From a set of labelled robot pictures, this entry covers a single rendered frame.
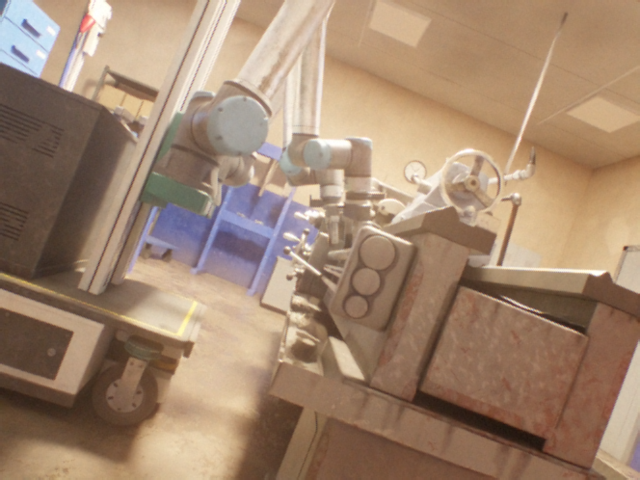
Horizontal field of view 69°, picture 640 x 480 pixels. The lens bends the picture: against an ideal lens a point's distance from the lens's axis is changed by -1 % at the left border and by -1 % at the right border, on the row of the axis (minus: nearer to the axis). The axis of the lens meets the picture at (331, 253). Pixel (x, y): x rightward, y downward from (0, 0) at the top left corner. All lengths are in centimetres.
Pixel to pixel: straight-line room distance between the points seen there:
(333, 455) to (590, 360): 54
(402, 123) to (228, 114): 572
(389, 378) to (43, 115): 114
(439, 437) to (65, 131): 122
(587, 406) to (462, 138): 613
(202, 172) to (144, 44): 603
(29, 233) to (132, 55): 598
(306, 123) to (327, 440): 96
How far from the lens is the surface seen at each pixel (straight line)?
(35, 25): 264
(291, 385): 89
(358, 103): 683
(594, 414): 111
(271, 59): 133
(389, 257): 92
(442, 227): 93
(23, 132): 154
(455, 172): 170
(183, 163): 139
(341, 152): 144
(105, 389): 154
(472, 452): 99
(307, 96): 155
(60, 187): 149
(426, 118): 696
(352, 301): 91
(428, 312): 93
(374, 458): 100
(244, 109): 124
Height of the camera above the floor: 65
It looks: 2 degrees up
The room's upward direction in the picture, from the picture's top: 22 degrees clockwise
